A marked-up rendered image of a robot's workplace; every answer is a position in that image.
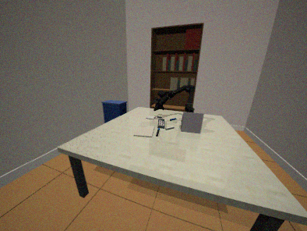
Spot black keyboard with white keys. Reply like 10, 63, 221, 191
157, 119, 164, 129

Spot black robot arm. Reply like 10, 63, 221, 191
157, 85, 196, 112

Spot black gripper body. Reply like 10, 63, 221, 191
154, 98, 166, 110

